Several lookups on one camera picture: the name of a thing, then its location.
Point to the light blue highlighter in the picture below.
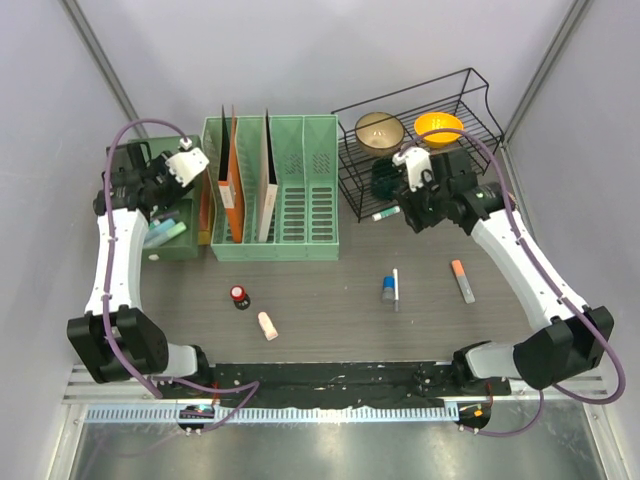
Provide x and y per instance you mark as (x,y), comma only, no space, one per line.
(159,228)

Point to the green highlighter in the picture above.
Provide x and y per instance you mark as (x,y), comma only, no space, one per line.
(167,236)

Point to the orange highlighter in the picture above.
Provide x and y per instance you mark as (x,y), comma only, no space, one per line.
(462,281)

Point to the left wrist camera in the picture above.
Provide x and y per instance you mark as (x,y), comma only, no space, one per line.
(188,163)

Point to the pink eraser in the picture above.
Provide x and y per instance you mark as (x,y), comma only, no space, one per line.
(266,324)

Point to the white folder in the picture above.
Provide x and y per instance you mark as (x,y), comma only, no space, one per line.
(268,184)

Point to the red black stamp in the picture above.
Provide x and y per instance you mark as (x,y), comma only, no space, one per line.
(240,298)

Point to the orange bowl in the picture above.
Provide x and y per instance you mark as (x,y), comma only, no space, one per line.
(438,121)

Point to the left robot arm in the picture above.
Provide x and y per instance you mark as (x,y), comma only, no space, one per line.
(114,326)

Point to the green white glue stick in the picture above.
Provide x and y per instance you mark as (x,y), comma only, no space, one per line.
(386,213)

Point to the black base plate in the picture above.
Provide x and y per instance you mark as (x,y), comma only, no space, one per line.
(349,384)

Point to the orange folder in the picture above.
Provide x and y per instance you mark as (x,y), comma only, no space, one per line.
(229,178)

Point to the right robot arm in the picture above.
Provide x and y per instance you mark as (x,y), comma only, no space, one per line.
(568,337)

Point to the dark green mug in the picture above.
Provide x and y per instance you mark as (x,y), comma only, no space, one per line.
(385,179)

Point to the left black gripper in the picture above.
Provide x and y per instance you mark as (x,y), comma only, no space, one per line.
(178,191)

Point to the white pen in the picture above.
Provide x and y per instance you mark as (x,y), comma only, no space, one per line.
(396,304)

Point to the brown glass bowl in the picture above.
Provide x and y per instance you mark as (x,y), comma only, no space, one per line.
(379,134)

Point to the green file organizer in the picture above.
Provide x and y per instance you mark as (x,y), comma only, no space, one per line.
(304,225)

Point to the blue grey bottle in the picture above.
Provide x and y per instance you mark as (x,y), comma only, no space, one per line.
(388,289)

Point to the white cable tray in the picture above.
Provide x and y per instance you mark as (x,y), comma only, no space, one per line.
(184,413)

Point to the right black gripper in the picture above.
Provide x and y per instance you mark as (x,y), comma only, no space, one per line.
(416,217)

